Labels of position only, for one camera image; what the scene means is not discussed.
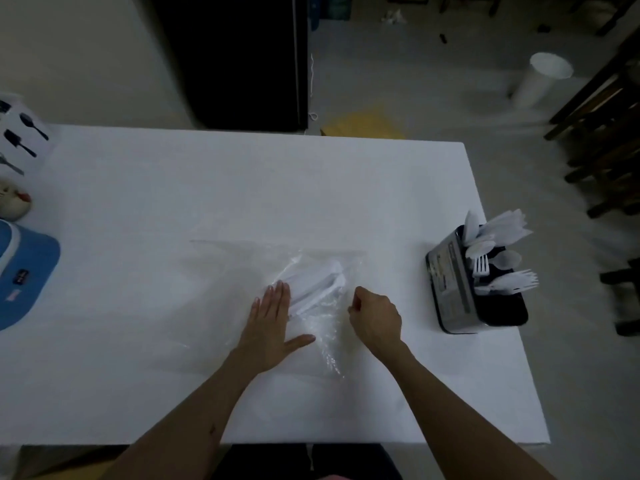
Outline person's right hand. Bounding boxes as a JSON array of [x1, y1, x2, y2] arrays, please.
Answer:
[[347, 287, 404, 363]]

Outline person's left hand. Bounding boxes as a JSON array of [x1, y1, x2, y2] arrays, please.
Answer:
[[235, 281, 317, 373]]

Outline clear plastic bag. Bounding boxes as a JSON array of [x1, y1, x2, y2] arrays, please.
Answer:
[[189, 239, 369, 381]]

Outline person's right forearm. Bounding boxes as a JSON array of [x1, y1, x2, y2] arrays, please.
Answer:
[[372, 341, 555, 480]]

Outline person's left forearm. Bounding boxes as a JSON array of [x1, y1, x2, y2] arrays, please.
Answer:
[[104, 347, 266, 480]]

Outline bundle of white plastic cutlery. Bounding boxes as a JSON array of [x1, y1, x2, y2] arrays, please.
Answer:
[[287, 260, 347, 316]]

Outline black cutlery holder box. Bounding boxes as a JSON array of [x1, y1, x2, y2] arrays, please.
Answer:
[[425, 227, 530, 336]]

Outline person's dark trousers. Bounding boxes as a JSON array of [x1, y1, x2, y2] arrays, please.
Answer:
[[212, 444, 404, 480]]

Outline bunch of white plastic utensils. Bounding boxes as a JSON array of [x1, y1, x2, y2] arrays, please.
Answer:
[[461, 209, 540, 296]]

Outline yellow cardboard sheet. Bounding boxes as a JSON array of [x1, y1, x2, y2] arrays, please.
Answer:
[[320, 110, 407, 141]]

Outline blue cap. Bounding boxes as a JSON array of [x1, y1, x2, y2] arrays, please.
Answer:
[[0, 219, 61, 332]]

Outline black cabinet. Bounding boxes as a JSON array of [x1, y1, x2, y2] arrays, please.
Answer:
[[148, 0, 312, 133]]

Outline dark wooden stool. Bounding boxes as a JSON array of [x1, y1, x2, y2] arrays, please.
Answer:
[[599, 259, 640, 337]]

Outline small cream cat figurine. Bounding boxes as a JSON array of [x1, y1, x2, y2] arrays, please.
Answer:
[[0, 177, 34, 221]]

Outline white plastic bucket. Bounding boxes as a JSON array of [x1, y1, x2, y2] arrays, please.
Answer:
[[510, 52, 575, 109]]

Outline white sheet with cutlery pictures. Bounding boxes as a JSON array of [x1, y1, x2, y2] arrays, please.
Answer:
[[0, 92, 56, 176]]

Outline dark wooden chair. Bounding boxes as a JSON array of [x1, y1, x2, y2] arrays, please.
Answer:
[[544, 25, 640, 218]]

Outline white hanging cord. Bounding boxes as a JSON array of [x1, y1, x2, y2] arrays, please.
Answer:
[[308, 54, 321, 122]]

